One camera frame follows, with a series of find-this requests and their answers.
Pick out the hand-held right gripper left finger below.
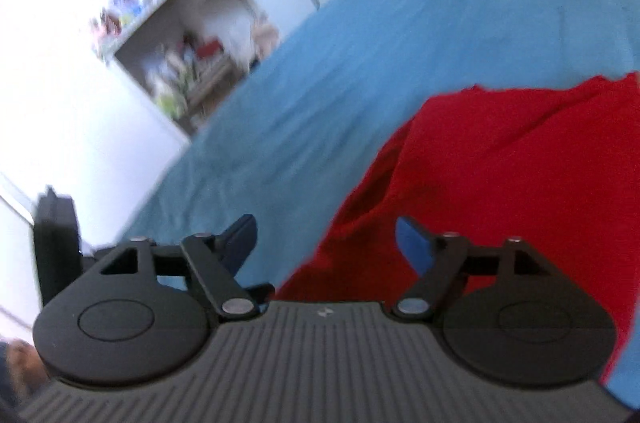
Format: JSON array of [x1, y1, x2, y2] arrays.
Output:
[[96, 214, 261, 320]]

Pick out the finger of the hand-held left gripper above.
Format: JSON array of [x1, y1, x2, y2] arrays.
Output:
[[243, 284, 276, 302]]

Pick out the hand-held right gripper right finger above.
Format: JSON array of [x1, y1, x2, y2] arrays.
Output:
[[392, 215, 555, 319]]

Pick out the red sweater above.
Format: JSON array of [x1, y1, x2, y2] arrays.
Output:
[[274, 73, 640, 386]]

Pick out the green packet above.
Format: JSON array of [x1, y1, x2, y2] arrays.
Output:
[[155, 87, 189, 120]]

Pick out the white shelf unit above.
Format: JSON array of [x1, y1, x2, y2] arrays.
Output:
[[90, 0, 282, 138]]

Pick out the beige bag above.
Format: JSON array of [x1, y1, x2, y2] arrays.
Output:
[[250, 23, 281, 64]]

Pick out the blue bed sheet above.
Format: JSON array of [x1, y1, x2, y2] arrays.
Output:
[[115, 0, 640, 409]]

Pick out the blue and white package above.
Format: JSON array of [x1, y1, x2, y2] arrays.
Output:
[[112, 0, 144, 22]]

